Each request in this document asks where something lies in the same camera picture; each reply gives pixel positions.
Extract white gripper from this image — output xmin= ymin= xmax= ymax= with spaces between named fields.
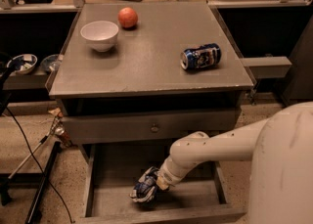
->
xmin=156 ymin=157 xmax=186 ymax=191

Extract blue chip bag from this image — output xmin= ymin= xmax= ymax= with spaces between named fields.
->
xmin=130 ymin=166 xmax=159 ymax=203

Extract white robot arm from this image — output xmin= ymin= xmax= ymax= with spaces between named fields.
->
xmin=156 ymin=102 xmax=313 ymax=224

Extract open grey middle drawer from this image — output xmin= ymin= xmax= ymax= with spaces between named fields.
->
xmin=81 ymin=139 xmax=246 ymax=224

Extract closed grey top drawer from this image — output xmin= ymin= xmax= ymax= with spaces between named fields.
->
xmin=63 ymin=108 xmax=241 ymax=145

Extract grey wooden drawer cabinet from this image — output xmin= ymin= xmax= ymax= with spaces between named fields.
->
xmin=45 ymin=1 xmax=257 ymax=224

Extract black metal stand base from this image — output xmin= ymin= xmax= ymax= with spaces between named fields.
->
xmin=0 ymin=142 xmax=61 ymax=224

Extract blue soda can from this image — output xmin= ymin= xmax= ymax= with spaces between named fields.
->
xmin=180 ymin=43 xmax=221 ymax=70

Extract grey side shelf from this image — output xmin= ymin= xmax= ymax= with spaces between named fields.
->
xmin=242 ymin=56 xmax=292 ymax=79

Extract white ceramic bowl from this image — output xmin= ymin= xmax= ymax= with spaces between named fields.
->
xmin=80 ymin=21 xmax=119 ymax=52

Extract dark small dish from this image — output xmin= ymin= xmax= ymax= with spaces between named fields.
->
xmin=40 ymin=54 xmax=63 ymax=73

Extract orange round fruit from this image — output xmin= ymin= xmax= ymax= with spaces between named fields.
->
xmin=117 ymin=7 xmax=138 ymax=28

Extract small bowl with items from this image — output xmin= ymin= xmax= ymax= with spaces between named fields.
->
xmin=7 ymin=54 xmax=38 ymax=75

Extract black floor cable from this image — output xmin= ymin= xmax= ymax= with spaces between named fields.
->
xmin=0 ymin=102 xmax=76 ymax=224

